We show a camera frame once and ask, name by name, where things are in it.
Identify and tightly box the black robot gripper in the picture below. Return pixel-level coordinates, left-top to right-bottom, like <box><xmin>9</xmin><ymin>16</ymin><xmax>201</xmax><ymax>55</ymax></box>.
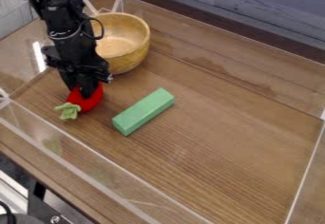
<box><xmin>39</xmin><ymin>35</ymin><xmax>112</xmax><ymax>99</ymax></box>

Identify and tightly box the red plush strawberry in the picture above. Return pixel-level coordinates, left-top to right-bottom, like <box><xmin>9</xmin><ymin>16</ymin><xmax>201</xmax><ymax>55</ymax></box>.
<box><xmin>54</xmin><ymin>84</ymin><xmax>104</xmax><ymax>121</ymax></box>

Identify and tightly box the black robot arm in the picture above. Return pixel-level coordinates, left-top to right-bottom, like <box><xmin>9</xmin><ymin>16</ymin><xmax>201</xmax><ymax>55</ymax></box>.
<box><xmin>26</xmin><ymin>0</ymin><xmax>112</xmax><ymax>99</ymax></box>

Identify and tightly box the wooden bowl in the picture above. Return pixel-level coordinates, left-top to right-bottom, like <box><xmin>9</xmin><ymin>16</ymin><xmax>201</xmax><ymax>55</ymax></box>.
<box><xmin>90</xmin><ymin>12</ymin><xmax>150</xmax><ymax>75</ymax></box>

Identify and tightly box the green rectangular block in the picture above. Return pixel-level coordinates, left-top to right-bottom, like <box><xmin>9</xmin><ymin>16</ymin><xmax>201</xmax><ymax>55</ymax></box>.
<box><xmin>112</xmin><ymin>87</ymin><xmax>175</xmax><ymax>136</ymax></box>

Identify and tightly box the clear acrylic tray wall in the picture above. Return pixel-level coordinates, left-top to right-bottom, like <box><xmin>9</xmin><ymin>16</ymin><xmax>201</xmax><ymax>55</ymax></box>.
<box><xmin>0</xmin><ymin>0</ymin><xmax>325</xmax><ymax>224</ymax></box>

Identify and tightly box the black cable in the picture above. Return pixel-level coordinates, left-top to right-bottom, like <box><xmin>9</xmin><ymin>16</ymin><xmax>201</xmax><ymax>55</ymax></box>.
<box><xmin>0</xmin><ymin>201</ymin><xmax>17</xmax><ymax>224</ymax></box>

